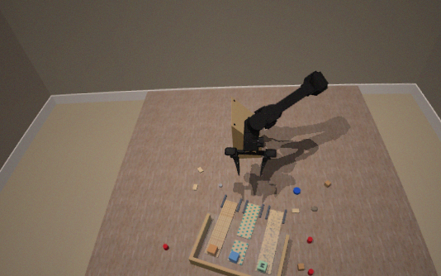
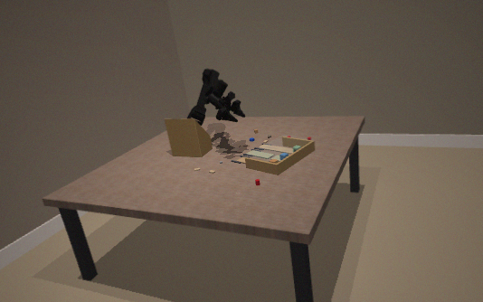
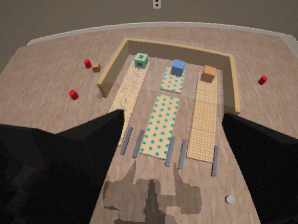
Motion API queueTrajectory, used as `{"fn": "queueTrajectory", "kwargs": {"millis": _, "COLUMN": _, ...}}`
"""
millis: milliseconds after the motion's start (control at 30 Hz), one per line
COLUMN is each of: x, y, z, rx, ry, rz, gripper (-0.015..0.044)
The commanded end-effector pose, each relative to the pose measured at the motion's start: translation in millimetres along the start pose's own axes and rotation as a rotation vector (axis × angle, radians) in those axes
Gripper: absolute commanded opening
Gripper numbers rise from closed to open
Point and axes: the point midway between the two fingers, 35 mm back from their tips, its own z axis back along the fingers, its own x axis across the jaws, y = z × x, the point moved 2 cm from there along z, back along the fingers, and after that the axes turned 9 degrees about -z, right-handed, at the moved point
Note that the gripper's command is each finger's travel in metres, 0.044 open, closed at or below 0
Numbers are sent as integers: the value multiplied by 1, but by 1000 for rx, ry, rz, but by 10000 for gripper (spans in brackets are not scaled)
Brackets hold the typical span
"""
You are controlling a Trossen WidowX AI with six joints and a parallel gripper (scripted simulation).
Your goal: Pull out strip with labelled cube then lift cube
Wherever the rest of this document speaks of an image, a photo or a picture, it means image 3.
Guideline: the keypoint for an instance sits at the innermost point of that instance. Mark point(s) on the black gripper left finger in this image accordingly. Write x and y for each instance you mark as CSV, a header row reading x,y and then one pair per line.
x,y
75,162

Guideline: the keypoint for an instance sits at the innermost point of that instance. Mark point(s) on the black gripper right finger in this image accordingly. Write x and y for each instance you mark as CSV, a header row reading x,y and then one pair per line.
x,y
269,164

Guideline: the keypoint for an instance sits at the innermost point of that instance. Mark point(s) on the red cylinder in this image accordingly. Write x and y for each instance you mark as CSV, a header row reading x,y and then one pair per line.
x,y
262,80
73,94
87,63

